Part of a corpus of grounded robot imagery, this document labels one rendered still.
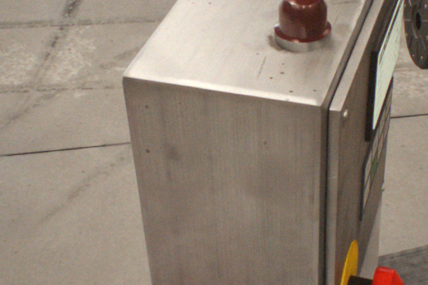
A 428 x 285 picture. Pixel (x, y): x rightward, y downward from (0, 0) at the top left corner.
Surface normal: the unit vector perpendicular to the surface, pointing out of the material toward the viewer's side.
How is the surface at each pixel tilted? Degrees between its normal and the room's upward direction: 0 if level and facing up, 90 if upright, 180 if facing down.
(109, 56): 0
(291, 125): 90
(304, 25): 90
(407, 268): 0
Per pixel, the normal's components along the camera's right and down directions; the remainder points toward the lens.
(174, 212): -0.33, 0.59
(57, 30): -0.06, -0.80
